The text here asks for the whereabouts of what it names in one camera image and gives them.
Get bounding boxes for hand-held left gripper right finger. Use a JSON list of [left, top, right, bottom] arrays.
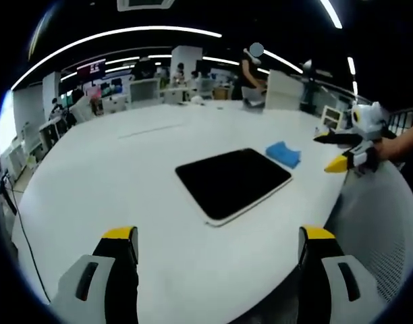
[[298, 225, 387, 324]]

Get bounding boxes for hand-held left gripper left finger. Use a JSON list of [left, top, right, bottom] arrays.
[[53, 225, 139, 324]]

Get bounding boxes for short ceiling light strip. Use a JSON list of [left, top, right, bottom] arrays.
[[319, 0, 343, 30]]

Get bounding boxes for black cable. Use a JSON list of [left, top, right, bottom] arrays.
[[3, 175, 53, 303]]

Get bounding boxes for ceiling air vent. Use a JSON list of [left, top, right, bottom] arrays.
[[117, 0, 176, 13]]

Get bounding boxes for small white shelf box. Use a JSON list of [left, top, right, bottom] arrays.
[[321, 105, 344, 131]]

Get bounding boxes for long curved ceiling light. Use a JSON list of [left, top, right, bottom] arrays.
[[10, 26, 223, 91]]

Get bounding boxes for black stand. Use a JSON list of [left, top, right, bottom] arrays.
[[0, 171, 18, 217]]

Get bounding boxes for blue cleaning cloth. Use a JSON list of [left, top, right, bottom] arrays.
[[265, 141, 302, 169]]

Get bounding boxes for white monitor back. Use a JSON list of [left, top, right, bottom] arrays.
[[129, 78, 161, 109]]

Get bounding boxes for white mesh chair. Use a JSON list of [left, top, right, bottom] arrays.
[[323, 161, 413, 306]]

